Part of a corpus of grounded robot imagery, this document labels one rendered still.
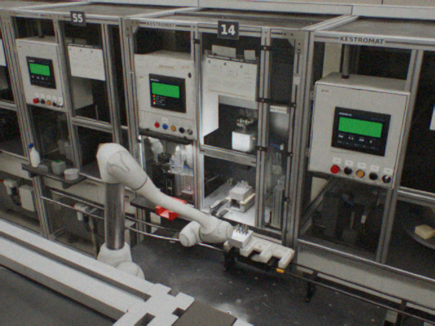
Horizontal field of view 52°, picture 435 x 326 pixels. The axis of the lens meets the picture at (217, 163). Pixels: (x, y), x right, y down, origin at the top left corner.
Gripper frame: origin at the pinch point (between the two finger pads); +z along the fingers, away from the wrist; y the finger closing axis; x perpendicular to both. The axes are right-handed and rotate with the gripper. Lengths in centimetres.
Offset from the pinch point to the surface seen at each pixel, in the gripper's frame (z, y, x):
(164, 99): 0, 59, 41
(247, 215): 12.4, -9.5, -9.4
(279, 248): -4.4, -13.3, -37.9
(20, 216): 33, -101, 254
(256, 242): -6.3, -12.6, -24.5
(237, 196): 15.4, 0.1, -0.8
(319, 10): 82, 104, -19
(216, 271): -18.0, -32.5, -5.7
